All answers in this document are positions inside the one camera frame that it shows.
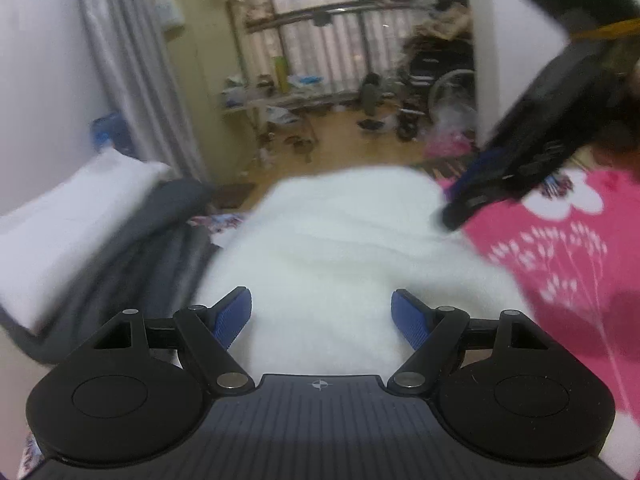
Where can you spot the white knit sweater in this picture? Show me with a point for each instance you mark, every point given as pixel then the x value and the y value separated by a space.
pixel 340 250

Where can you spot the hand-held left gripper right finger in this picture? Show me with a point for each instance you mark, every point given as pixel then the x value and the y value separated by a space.
pixel 410 317

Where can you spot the white pillow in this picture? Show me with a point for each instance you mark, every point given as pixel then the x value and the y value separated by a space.
pixel 65 225

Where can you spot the dark grey folded cloth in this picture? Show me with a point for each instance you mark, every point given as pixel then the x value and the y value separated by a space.
pixel 150 255

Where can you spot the grey curtain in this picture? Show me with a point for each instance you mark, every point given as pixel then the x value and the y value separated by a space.
pixel 135 60

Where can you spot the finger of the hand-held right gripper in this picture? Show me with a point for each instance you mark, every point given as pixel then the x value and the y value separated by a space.
pixel 475 190

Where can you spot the clear plastic bag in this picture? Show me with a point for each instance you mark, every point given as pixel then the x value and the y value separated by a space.
pixel 452 130

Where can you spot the balcony railing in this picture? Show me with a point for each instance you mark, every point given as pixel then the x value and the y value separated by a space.
pixel 340 10

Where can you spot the pale yellow wardrobe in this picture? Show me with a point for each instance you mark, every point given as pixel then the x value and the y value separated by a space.
pixel 200 60

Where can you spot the blue water jug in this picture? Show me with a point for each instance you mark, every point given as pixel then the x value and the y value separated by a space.
pixel 112 132

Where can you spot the green bottle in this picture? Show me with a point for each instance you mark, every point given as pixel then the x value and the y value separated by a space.
pixel 280 75

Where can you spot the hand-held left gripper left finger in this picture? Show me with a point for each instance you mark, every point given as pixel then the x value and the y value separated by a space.
pixel 232 317

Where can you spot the folding table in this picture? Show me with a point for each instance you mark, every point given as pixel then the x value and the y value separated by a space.
pixel 265 105

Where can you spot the wheelchair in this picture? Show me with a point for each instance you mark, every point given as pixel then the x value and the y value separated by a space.
pixel 435 75

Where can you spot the pink floral blanket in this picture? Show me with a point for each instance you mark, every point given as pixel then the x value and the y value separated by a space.
pixel 600 280

